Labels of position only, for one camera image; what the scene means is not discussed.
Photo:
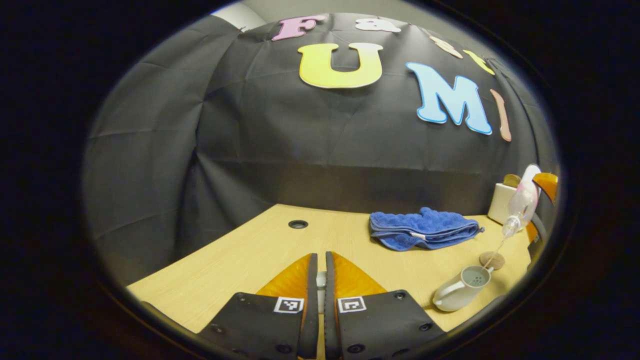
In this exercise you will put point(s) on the white toaster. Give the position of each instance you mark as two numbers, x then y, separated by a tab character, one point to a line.
497	202

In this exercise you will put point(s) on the clear water bottle pink label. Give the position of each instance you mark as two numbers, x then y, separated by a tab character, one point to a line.
522	200

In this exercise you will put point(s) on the white ceramic teacup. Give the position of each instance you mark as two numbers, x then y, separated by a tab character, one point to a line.
452	297

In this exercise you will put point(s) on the black backdrop cloth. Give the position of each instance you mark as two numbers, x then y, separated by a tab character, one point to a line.
300	150

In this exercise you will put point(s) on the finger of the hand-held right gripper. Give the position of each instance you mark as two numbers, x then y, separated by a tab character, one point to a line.
547	182
537	235

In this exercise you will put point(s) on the round cork coaster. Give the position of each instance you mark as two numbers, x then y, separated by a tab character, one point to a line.
492	261

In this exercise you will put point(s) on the brown toast slice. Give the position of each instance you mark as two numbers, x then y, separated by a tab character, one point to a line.
511	180

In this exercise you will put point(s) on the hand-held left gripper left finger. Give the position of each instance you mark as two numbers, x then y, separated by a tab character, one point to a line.
311	310

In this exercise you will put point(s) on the blue folded towel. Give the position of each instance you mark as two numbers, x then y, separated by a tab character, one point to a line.
425	227

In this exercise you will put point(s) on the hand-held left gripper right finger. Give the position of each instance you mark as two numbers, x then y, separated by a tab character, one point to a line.
330	320

